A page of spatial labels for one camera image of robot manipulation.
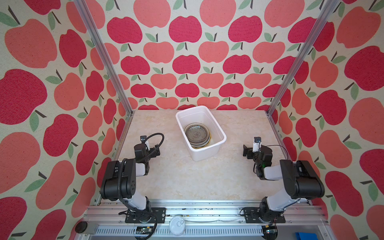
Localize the pink ribbed glass plate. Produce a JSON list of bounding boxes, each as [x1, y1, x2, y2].
[[184, 123, 210, 142]]

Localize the cream plate with plant drawing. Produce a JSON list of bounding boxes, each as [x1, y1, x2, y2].
[[190, 134, 212, 149]]

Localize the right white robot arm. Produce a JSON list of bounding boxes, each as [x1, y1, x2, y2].
[[243, 143, 325, 223]]

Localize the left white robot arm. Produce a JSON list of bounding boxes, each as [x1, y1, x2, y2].
[[100, 142, 160, 223]]

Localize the white plastic bin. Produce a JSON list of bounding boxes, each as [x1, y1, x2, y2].
[[176, 106, 227, 162]]

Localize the white round cap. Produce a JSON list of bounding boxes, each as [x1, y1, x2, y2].
[[169, 216, 186, 236]]

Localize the blue object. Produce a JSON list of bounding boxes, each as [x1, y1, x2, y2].
[[295, 232, 318, 240]]

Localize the black round knob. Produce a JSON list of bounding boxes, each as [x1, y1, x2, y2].
[[75, 221, 88, 234]]

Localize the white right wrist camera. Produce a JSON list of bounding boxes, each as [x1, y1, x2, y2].
[[253, 137, 262, 153]]

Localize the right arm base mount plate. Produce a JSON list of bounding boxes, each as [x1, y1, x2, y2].
[[240, 208, 286, 224]]

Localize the black corrugated cable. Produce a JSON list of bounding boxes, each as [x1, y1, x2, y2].
[[117, 132, 165, 240]]

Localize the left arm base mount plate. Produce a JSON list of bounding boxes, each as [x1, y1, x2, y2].
[[125, 208, 167, 224]]

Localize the aluminium front rail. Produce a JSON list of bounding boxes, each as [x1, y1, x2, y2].
[[73, 200, 336, 240]]

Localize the left aluminium frame post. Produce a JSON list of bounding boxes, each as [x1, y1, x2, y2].
[[74, 0, 134, 118]]

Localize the aluminium frame post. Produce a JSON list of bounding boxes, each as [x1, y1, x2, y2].
[[266, 0, 339, 118], [74, 0, 134, 118]]

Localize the right aluminium frame post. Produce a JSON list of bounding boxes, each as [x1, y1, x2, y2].
[[266, 0, 339, 118]]

